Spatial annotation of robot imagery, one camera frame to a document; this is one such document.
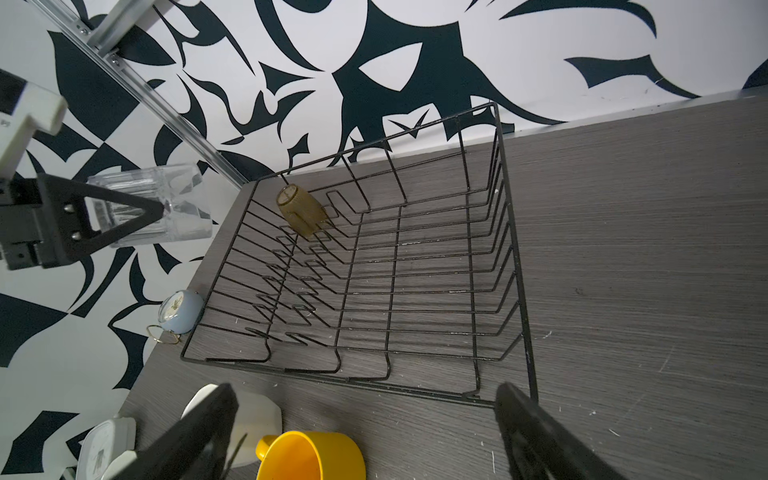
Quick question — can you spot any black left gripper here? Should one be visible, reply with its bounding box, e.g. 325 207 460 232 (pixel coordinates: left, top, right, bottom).
1 174 164 270

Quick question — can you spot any black wire dish rack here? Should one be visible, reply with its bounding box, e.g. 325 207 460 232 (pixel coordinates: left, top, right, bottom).
181 102 538 407

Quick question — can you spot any small blue alarm clock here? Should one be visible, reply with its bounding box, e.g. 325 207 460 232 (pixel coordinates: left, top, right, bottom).
146 289 205 344

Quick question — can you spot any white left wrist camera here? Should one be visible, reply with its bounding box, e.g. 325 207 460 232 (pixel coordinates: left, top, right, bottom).
1 70 68 180

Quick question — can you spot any white square kitchen timer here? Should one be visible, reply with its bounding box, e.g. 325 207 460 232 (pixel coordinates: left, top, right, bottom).
75 417 137 480

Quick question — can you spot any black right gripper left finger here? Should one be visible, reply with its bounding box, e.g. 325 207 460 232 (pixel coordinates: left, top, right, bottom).
116 384 239 479

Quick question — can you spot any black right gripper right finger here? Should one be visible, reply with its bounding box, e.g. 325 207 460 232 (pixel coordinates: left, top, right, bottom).
494 382 623 479

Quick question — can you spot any amber textured glass cup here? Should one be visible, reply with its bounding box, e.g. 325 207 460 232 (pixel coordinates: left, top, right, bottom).
276 184 329 240

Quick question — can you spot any yellow mug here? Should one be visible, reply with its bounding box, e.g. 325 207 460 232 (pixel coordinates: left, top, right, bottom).
255 431 366 480

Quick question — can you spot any clear glass cup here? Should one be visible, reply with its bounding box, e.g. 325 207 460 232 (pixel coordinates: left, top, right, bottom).
87 164 213 248

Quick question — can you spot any cream white mug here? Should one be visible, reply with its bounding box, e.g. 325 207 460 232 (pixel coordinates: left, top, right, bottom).
181 383 283 469

